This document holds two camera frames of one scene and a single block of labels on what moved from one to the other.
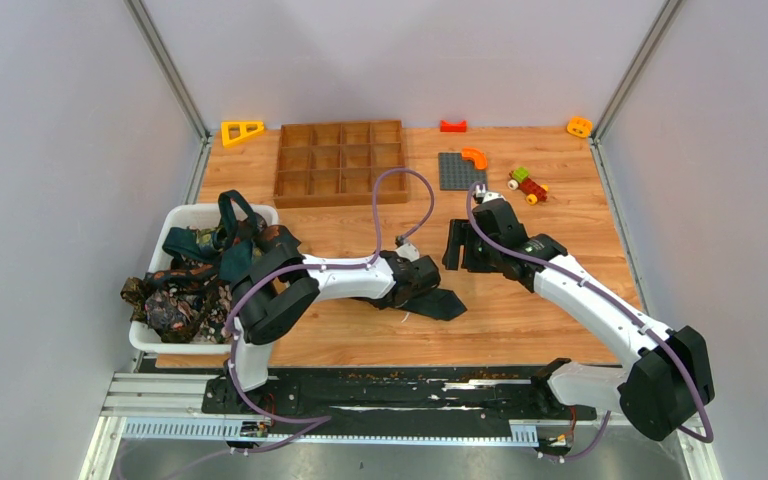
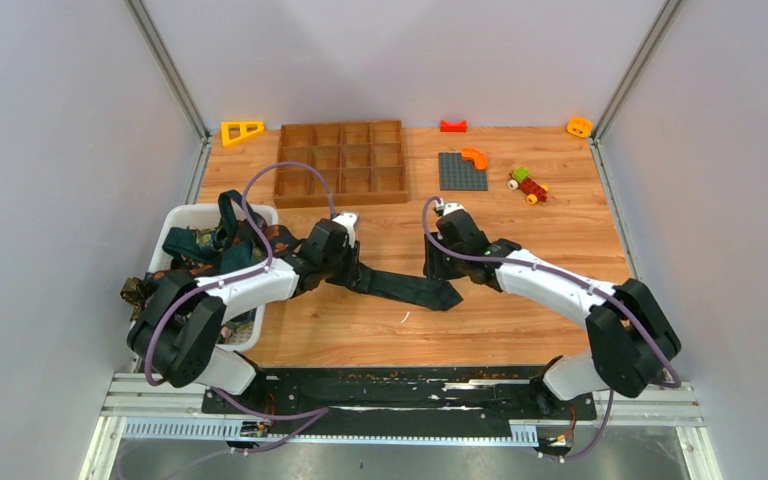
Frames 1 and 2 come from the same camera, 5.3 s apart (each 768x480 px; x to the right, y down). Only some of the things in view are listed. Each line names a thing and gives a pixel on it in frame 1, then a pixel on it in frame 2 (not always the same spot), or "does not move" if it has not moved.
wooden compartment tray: x=335 y=164 does not move
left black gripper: x=377 y=304 → x=353 y=258
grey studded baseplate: x=456 y=173 does not move
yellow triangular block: x=234 y=132 does not move
